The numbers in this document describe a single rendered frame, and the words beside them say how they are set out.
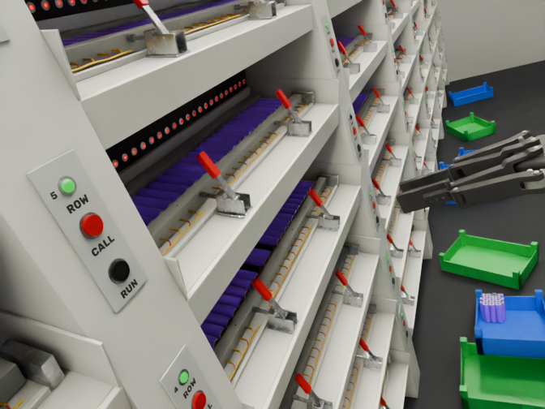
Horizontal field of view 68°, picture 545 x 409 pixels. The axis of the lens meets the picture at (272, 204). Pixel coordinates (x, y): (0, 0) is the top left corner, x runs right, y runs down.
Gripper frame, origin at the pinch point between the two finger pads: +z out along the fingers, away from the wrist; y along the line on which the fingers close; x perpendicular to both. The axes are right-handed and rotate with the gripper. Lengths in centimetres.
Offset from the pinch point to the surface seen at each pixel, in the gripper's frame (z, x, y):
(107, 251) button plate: 14.2, 20.0, -35.1
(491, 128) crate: 7, -84, 235
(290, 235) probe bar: 26.7, -2.9, 3.9
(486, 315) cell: 15, -81, 60
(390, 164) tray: 29, -26, 81
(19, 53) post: 11.3, 34.4, -33.0
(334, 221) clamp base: 21.1, -6.3, 11.1
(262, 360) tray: 23.5, -7.2, -21.4
